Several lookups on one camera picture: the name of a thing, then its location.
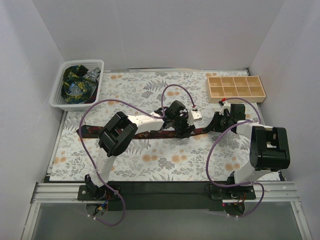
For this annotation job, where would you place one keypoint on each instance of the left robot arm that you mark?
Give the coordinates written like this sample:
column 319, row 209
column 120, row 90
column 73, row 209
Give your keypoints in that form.
column 115, row 137

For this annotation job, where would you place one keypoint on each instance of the aluminium frame rail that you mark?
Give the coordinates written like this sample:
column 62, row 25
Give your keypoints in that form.
column 166, row 211

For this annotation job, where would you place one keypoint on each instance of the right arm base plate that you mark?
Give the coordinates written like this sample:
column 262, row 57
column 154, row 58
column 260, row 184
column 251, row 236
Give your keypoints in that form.
column 238, row 193

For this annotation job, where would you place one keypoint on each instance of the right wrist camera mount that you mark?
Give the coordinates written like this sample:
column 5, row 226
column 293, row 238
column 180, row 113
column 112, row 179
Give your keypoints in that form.
column 224, row 105

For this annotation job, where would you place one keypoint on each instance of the wooden compartment box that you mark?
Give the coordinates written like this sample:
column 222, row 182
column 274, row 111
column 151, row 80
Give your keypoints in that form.
column 249, row 88

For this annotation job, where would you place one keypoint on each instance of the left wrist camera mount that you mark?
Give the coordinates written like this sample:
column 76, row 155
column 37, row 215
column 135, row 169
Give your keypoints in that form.
column 194, row 115

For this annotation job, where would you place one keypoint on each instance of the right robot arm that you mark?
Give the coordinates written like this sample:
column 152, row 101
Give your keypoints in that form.
column 268, row 151

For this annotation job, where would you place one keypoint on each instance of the dark red patterned tie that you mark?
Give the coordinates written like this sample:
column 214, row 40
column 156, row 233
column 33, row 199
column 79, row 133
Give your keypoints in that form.
column 92, row 132

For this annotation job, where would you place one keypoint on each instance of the floral table mat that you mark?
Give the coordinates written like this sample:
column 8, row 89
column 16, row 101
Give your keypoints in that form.
column 190, row 159

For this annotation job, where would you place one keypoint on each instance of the white plastic basket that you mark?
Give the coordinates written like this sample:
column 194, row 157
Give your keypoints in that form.
column 57, row 101

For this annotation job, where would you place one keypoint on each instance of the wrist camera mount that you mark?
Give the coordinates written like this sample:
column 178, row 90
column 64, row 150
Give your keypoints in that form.
column 224, row 105
column 194, row 115

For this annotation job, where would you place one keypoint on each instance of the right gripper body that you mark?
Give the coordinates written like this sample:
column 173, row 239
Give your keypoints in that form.
column 219, row 121

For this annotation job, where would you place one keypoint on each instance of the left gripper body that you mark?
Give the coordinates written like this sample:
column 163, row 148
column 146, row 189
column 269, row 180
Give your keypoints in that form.
column 183, row 126

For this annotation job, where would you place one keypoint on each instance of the silver blue patterned tie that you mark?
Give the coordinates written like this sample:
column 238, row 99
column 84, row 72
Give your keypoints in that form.
column 91, row 78

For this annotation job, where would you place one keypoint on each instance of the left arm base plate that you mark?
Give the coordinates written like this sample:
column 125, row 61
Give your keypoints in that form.
column 112, row 192

